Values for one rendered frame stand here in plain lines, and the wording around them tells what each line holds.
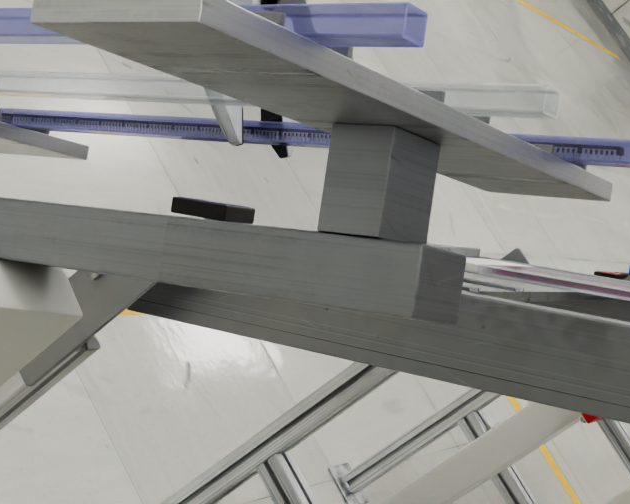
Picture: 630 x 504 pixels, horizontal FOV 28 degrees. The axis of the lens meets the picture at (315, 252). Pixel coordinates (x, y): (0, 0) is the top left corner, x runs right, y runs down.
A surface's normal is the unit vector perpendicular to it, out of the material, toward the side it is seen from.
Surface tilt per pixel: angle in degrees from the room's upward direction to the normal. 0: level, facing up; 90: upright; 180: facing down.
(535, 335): 90
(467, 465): 90
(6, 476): 0
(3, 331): 90
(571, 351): 90
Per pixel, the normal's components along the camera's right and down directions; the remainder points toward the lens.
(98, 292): -0.49, -0.03
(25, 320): 0.43, 0.81
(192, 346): 0.73, -0.57
